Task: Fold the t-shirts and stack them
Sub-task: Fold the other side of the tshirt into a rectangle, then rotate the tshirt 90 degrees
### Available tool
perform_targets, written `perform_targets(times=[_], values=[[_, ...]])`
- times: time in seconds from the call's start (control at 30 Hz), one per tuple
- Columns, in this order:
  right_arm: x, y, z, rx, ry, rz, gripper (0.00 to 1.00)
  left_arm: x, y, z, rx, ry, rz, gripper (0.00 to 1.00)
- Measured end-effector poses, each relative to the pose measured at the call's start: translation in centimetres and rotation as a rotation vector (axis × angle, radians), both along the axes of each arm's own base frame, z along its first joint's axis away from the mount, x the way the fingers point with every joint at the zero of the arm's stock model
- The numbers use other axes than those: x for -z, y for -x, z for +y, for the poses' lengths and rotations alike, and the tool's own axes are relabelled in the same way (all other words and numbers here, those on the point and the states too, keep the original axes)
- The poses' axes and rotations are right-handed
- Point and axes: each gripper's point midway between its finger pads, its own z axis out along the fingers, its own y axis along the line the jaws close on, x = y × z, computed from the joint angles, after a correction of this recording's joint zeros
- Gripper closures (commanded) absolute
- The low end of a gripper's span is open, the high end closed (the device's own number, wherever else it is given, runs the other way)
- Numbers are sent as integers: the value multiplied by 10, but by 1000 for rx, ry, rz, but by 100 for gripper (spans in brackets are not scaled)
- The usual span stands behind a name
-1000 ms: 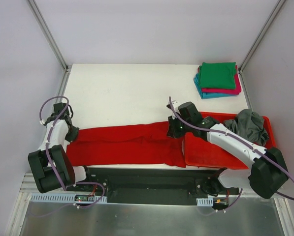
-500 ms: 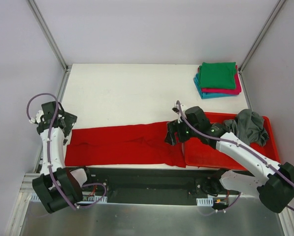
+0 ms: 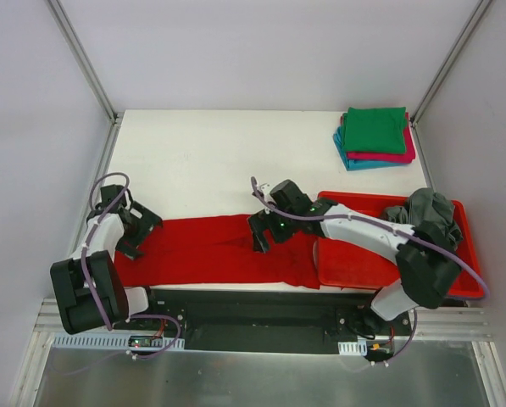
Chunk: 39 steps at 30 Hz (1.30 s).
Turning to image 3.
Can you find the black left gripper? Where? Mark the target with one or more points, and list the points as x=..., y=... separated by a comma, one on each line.
x=135, y=226

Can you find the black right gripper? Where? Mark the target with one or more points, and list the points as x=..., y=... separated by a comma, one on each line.
x=265, y=225

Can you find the red t-shirt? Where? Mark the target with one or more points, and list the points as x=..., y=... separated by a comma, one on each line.
x=217, y=250

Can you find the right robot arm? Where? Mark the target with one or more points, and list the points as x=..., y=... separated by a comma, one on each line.
x=427, y=265

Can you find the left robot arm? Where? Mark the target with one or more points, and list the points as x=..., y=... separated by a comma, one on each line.
x=87, y=287

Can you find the red plastic tray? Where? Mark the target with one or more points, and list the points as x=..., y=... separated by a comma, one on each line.
x=344, y=265

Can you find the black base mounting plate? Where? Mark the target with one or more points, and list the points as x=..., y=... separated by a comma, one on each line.
x=265, y=322

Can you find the teal folded t-shirt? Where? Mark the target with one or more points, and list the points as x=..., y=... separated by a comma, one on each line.
x=358, y=164

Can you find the green folded t-shirt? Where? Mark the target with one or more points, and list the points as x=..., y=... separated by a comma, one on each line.
x=376, y=130

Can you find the grey crumpled t-shirt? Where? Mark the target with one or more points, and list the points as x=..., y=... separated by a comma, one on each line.
x=425, y=204

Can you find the magenta folded t-shirt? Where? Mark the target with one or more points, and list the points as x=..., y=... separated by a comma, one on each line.
x=405, y=158

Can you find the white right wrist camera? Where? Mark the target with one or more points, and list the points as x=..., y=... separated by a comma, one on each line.
x=262, y=193

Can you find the left aluminium frame post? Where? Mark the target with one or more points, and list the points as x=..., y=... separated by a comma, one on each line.
x=73, y=41

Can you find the aluminium frame post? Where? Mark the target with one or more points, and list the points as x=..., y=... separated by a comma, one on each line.
x=477, y=15
x=73, y=41

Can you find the left white cable duct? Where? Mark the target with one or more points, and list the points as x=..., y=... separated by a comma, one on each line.
x=100, y=341

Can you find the white cable duct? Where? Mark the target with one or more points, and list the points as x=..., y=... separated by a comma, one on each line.
x=100, y=341
x=355, y=348

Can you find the right white cable duct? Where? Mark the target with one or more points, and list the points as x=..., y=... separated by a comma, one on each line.
x=355, y=348

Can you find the right aluminium frame post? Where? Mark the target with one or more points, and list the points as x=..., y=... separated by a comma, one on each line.
x=477, y=15

